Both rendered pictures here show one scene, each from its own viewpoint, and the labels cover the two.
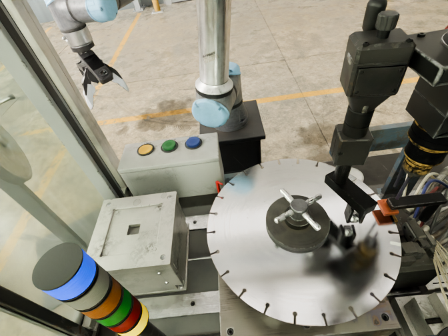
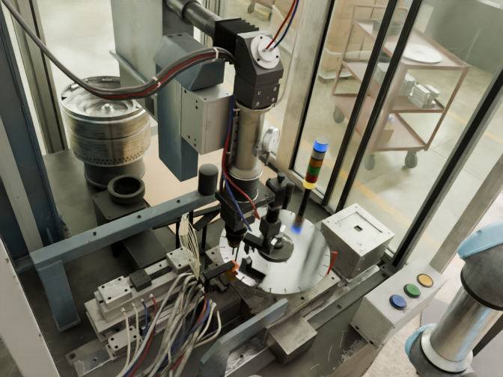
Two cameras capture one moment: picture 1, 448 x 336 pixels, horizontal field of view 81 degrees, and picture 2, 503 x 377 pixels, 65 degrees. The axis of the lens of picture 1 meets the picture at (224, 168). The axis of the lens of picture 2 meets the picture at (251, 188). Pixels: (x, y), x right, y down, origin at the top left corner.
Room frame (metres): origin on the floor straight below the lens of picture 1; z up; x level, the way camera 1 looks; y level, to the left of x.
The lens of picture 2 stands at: (0.71, -0.77, 1.84)
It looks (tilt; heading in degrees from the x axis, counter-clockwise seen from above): 41 degrees down; 132
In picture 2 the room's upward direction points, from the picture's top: 9 degrees clockwise
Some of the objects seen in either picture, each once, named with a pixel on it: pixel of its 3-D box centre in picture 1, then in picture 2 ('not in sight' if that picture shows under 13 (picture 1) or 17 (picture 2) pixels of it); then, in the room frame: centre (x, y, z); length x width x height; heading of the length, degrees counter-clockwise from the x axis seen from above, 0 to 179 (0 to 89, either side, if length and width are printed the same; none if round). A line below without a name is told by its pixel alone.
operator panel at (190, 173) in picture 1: (175, 168); (398, 301); (0.57, 0.14, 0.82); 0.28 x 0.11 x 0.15; 86
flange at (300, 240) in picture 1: (297, 218); (275, 243); (0.25, -0.11, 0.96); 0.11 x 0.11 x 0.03
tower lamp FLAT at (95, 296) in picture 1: (83, 283); (318, 152); (0.12, 0.17, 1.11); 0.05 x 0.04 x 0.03; 176
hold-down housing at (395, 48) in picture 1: (363, 102); (274, 206); (0.27, -0.19, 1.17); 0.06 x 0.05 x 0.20; 77
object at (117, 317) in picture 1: (109, 303); (314, 167); (0.12, 0.17, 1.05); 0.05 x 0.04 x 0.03; 176
